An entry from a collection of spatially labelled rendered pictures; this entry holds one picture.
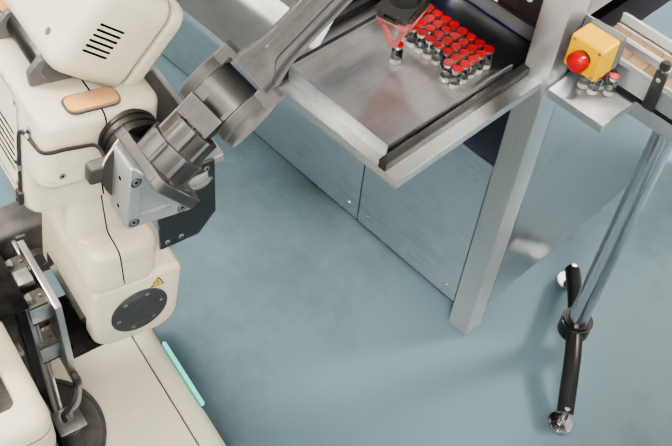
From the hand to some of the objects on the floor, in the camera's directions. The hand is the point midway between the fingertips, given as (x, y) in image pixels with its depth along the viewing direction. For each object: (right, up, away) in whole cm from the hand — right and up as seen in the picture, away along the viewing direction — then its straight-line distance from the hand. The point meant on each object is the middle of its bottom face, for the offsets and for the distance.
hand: (398, 36), depth 186 cm
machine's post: (+22, -63, +73) cm, 99 cm away
